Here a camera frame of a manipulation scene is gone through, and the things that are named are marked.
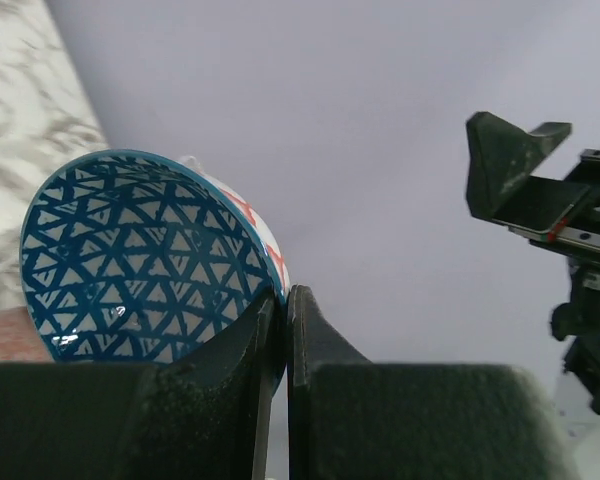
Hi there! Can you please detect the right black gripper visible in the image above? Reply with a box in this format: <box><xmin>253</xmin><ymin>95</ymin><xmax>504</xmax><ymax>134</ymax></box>
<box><xmin>466</xmin><ymin>111</ymin><xmax>600</xmax><ymax>415</ymax></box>

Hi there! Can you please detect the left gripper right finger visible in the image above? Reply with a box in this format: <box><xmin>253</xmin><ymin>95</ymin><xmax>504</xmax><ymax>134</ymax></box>
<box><xmin>287</xmin><ymin>285</ymin><xmax>578</xmax><ymax>480</ymax></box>

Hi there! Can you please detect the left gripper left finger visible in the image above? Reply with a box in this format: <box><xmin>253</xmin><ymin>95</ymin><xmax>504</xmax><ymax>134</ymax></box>
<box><xmin>0</xmin><ymin>292</ymin><xmax>277</xmax><ymax>479</ymax></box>

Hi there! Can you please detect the dark blue patterned bowl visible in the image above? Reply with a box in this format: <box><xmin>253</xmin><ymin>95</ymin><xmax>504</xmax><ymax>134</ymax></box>
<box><xmin>18</xmin><ymin>148</ymin><xmax>291</xmax><ymax>396</ymax></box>

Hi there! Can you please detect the pink patterned bowl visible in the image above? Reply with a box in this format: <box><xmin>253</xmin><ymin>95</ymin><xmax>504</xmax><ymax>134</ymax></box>
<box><xmin>0</xmin><ymin>307</ymin><xmax>52</xmax><ymax>362</ymax></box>

